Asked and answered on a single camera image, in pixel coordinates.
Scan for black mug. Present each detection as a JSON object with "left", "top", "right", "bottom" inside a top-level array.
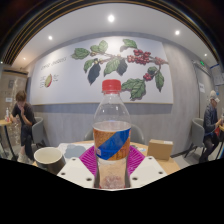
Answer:
[{"left": 33, "top": 146, "right": 67, "bottom": 175}]

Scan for coffee plant wall mural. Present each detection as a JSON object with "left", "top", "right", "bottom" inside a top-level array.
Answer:
[{"left": 29, "top": 35, "right": 174, "bottom": 106}]

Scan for round ceiling spotlights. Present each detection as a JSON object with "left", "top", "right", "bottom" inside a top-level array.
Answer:
[{"left": 46, "top": 13, "right": 183, "bottom": 42}]

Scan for small clear bottle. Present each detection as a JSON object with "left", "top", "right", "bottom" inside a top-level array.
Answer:
[{"left": 4, "top": 107, "right": 11, "bottom": 123}]

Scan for white paper sheet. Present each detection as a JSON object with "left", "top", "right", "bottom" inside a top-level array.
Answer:
[{"left": 57, "top": 142, "right": 95, "bottom": 161}]

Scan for clear red-capped drink bottle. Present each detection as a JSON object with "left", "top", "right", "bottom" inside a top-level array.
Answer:
[{"left": 92, "top": 79, "right": 133, "bottom": 190}]

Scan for small brown cardboard box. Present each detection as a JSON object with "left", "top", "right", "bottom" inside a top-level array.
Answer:
[{"left": 146, "top": 138, "right": 174, "bottom": 161}]

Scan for small round wooden table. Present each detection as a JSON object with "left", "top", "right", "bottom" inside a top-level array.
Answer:
[{"left": 0, "top": 119, "right": 18, "bottom": 161}]

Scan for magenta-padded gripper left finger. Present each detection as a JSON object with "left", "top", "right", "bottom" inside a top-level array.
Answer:
[{"left": 56, "top": 145, "right": 99, "bottom": 190}]

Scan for person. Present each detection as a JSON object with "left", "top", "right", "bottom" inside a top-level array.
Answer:
[
  {"left": 9, "top": 89, "right": 37, "bottom": 161},
  {"left": 199, "top": 89, "right": 224, "bottom": 163}
]

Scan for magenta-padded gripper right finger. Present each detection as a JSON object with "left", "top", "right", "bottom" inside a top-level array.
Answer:
[{"left": 127, "top": 145, "right": 168, "bottom": 189}]

